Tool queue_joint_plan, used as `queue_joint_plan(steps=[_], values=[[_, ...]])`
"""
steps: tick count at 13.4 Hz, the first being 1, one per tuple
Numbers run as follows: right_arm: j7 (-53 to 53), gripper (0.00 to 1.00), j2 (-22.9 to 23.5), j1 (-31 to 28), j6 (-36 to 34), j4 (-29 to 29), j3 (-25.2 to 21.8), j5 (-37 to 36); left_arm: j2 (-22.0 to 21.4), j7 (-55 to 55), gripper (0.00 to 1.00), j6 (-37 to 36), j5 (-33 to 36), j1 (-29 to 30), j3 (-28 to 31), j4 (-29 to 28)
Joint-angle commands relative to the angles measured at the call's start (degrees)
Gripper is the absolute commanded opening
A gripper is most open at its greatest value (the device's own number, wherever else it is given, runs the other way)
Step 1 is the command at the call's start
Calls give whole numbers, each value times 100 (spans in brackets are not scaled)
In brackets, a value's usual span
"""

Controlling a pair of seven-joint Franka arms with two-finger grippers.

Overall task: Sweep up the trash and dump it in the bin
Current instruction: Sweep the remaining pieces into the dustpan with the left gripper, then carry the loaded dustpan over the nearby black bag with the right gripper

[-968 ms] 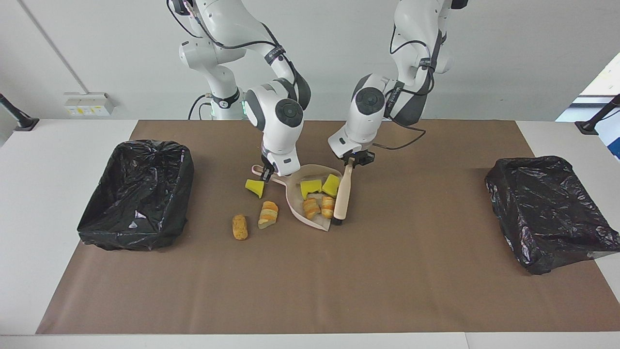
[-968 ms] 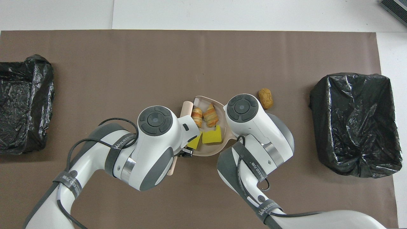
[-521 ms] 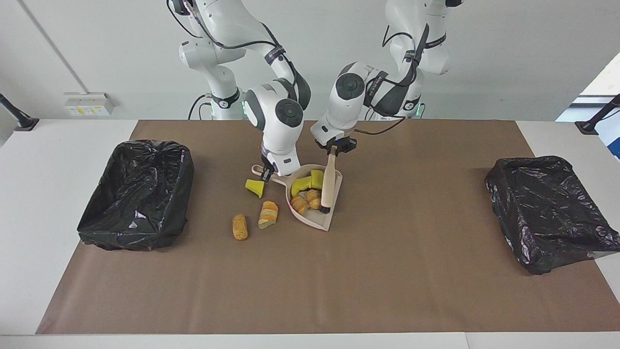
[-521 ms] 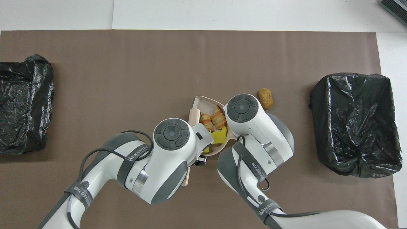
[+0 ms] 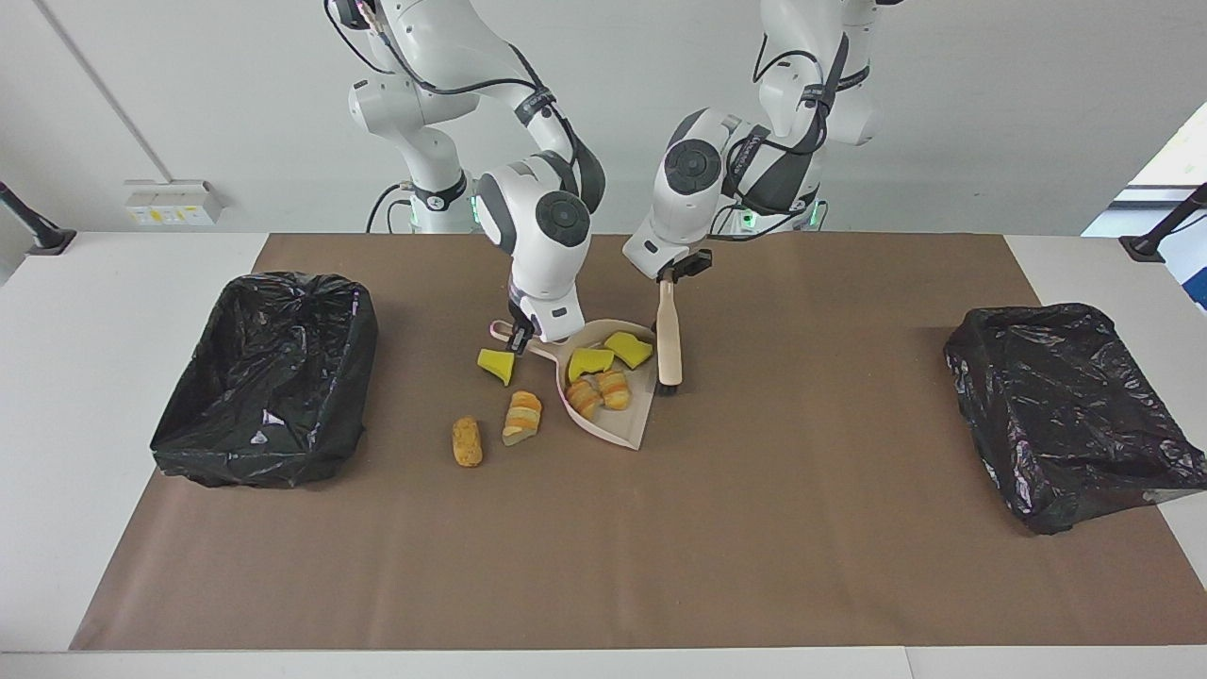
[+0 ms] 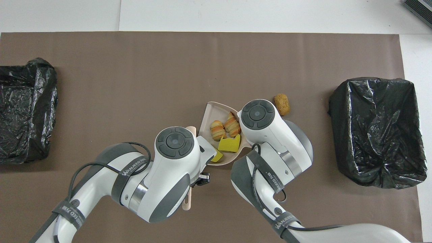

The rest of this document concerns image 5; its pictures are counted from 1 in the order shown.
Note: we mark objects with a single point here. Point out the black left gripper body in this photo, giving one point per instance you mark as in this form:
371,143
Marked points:
688,264

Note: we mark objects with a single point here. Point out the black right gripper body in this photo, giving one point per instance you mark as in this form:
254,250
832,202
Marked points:
521,316

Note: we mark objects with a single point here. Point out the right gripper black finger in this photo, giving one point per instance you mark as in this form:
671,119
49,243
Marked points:
520,343

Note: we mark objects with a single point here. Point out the beige brush with black bristles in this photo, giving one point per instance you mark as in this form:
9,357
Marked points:
669,339

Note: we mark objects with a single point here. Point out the striped toy croissant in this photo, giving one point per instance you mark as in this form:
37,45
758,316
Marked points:
521,417
585,398
614,389

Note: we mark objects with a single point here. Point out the green and yellow sponge piece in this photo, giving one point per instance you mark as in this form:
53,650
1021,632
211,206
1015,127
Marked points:
628,349

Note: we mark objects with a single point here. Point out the brown toy nugget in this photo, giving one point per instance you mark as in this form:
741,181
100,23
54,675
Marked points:
467,443

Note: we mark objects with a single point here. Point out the beige plastic dustpan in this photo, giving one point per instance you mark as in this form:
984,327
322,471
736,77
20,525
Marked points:
613,429

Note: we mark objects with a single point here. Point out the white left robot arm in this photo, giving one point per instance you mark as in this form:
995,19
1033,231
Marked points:
688,189

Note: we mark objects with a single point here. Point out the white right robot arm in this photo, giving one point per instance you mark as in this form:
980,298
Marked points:
547,255

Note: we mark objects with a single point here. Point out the black plastic lined bin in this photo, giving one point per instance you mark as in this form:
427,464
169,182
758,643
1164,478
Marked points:
264,377
1066,405

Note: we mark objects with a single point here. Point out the brown paper table mat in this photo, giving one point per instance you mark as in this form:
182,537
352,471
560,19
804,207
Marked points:
660,547

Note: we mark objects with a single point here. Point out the black clamp stand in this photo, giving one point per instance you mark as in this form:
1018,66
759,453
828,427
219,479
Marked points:
33,226
1165,231

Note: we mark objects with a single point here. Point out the bright window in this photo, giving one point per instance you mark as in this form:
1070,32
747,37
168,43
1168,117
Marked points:
1169,170

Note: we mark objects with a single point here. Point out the white wall outlet box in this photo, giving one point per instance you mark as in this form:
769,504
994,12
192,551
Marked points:
174,203

